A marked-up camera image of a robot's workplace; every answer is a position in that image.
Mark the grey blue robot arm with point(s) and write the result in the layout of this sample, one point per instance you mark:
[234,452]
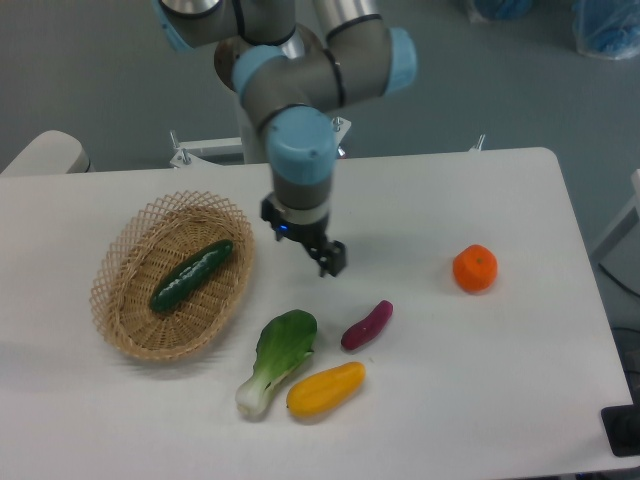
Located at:
[287,93]

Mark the green bok choy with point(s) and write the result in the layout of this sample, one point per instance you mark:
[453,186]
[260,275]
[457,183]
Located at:
[284,344]

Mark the green cucumber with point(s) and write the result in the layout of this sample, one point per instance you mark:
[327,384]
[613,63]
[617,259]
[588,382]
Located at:
[189,275]

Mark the orange tangerine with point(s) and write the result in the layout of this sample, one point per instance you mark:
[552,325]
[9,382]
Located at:
[475,269]

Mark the woven wicker basket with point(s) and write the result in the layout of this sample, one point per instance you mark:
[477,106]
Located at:
[163,234]

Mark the white chair back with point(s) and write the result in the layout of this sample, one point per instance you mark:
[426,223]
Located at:
[51,153]

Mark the black device at edge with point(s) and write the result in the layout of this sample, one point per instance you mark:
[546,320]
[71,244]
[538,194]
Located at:
[621,425]

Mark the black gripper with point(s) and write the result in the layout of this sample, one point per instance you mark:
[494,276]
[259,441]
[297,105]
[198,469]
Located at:
[307,227]

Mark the blue plastic bag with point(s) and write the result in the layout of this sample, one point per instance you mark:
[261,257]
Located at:
[496,10]
[607,30]

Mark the purple sweet potato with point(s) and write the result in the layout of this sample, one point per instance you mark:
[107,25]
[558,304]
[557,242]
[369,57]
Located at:
[367,329]

